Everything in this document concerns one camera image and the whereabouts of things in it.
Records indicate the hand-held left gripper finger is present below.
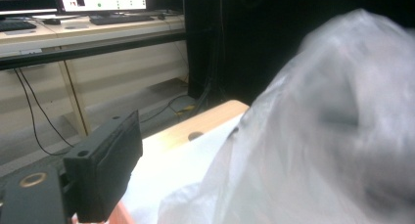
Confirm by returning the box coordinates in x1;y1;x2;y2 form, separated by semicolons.
63;110;144;224

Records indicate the clear plastic bag smiley print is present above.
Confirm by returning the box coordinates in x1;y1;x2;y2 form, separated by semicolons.
158;8;415;224

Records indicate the white table cover sheet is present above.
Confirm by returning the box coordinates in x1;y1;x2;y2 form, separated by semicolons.
120;114;244;224

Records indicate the wooden desk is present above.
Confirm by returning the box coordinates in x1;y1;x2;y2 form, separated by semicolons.
0;14;190;166

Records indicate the yellow floor tape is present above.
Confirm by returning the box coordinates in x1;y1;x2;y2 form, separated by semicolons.
175;105;196;116

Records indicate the black keyboard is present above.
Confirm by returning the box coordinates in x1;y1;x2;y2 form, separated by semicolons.
88;14;155;26
0;20;37;33

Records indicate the black curtain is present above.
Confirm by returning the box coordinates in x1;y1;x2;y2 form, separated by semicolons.
181;0;415;107

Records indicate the black hanging cable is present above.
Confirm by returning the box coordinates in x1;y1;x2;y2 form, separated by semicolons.
13;67;71;157
18;67;75;150

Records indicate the black floor cable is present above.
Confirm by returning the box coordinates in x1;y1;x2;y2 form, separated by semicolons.
139;92;191;124

